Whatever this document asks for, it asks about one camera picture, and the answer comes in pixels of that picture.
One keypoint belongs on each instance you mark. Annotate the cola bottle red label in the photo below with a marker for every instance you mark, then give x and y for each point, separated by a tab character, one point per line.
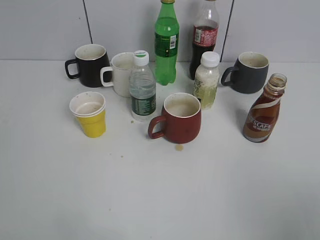
205	32

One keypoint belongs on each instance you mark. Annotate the black ceramic mug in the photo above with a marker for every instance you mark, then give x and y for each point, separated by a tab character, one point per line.
89	59

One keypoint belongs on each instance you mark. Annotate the clear water bottle green label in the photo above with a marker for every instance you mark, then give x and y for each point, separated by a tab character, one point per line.
142	87

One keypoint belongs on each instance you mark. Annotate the white cap juice bottle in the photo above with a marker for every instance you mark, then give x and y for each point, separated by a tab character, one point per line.
207	77

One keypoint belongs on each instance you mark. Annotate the dark grey ceramic mug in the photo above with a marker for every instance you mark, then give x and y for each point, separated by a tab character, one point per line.
249	73

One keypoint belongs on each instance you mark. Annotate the brown Nescafe coffee bottle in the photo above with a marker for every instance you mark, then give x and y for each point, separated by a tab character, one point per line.
263	114

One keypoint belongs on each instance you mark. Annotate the green soda bottle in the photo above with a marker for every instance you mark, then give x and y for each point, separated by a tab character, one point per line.
166	43

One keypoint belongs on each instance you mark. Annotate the white ceramic mug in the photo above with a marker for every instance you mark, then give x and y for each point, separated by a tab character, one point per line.
121	69

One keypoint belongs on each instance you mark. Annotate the red ceramic mug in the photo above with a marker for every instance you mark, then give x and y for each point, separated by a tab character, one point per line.
180	119

